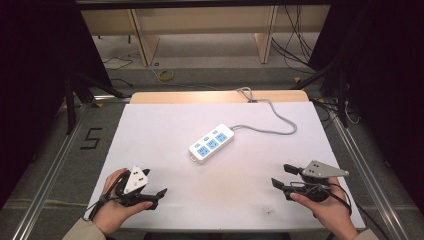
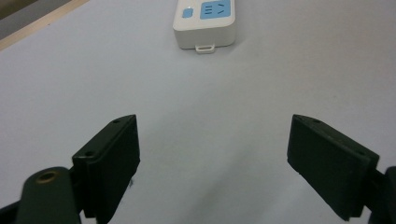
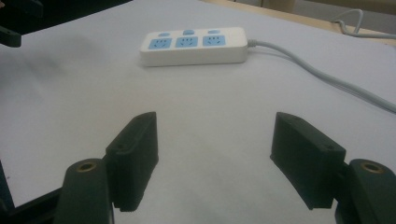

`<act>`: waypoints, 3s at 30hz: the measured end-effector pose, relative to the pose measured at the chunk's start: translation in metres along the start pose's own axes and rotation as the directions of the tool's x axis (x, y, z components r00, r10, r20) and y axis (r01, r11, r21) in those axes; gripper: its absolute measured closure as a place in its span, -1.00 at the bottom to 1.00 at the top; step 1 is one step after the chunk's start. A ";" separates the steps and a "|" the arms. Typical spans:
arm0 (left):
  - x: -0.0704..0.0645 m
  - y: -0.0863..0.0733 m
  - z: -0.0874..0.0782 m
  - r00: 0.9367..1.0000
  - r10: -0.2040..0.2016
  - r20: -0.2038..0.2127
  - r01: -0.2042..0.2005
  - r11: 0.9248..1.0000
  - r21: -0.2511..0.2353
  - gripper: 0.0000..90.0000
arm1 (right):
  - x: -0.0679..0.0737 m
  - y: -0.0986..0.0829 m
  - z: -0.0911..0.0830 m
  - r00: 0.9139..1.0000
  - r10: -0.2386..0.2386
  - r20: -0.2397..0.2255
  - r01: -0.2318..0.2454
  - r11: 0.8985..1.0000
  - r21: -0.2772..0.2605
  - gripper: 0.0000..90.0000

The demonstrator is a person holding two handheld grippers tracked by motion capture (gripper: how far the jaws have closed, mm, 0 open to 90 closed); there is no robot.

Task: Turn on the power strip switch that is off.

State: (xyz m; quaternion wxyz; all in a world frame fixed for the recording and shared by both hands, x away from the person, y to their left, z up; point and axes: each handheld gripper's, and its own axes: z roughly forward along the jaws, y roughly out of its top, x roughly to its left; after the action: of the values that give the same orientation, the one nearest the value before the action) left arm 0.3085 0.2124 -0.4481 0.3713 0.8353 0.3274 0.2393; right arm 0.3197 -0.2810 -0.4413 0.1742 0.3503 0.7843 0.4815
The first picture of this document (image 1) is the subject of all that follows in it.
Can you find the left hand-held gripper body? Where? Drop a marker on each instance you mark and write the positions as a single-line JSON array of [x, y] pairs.
[[135, 180]]

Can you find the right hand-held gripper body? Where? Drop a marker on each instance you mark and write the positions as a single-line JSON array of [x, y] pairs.
[[320, 170]]

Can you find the person's left hand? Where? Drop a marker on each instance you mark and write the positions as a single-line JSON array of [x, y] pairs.
[[111, 210]]

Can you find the person's right hand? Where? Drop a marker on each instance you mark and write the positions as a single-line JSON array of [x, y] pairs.
[[330, 213]]

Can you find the white board table cover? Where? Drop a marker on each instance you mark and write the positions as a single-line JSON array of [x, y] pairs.
[[240, 186]]

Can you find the white power strip blue sockets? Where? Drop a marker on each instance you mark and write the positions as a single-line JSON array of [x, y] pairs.
[[211, 144]]

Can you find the light wooden table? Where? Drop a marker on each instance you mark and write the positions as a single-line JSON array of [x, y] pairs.
[[200, 97]]

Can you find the black metal stand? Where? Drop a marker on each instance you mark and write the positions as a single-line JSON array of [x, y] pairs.
[[70, 103]]

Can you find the black curtain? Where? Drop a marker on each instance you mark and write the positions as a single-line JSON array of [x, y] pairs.
[[386, 83], [36, 83]]

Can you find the beige wooden desk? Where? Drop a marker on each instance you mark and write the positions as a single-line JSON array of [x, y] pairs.
[[200, 20]]

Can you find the aluminium floor rail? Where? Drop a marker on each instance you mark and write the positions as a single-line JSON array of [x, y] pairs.
[[370, 173], [50, 173]]

